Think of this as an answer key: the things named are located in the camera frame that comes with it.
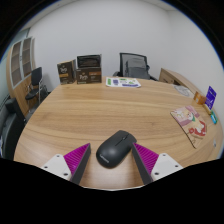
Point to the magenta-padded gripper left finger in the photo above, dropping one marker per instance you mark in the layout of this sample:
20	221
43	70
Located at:
77	157

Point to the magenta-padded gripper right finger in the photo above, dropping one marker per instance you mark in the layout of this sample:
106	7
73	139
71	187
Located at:
146	157

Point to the black computer mouse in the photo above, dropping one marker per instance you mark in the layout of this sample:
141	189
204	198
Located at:
115	149

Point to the black leather armchair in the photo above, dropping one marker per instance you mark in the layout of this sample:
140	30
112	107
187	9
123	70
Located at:
10	130

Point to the small tan flat box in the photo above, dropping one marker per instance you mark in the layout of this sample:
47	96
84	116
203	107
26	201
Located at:
207	109

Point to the green and blue small box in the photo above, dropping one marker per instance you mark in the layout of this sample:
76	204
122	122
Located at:
213	117

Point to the white green purple printed sheet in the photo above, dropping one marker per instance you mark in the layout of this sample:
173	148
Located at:
123	82

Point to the large brown open carton box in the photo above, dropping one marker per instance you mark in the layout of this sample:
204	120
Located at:
88	75

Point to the small brown carton box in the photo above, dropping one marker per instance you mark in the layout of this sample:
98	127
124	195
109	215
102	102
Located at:
66	73

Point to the wooden side desk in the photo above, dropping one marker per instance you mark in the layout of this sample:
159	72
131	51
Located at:
176	77

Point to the purple card package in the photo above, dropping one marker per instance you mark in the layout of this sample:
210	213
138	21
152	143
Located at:
210	97

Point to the grey backpack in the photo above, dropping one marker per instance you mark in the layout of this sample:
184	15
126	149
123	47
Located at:
137	69

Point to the black visitor chair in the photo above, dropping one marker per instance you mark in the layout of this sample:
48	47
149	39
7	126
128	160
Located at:
35	76

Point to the black mesh office chair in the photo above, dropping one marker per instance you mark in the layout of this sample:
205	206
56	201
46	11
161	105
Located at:
122	61

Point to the wooden shelf unit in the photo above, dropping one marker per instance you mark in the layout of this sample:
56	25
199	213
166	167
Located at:
16	66

